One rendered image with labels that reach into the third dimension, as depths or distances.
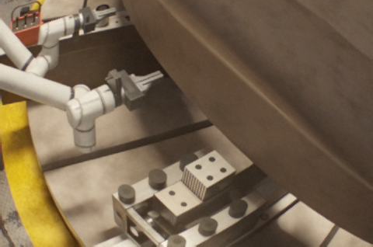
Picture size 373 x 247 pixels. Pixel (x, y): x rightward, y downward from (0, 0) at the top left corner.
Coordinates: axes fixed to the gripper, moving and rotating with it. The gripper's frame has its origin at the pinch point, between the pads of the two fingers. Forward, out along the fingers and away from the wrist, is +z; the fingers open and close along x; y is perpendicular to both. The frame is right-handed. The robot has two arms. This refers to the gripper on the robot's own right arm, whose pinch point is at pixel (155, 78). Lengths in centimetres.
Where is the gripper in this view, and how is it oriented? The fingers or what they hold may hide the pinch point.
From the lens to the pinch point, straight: 183.5
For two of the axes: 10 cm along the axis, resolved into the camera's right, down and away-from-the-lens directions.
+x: 5.7, 6.4, -5.2
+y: -1.2, 6.9, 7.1
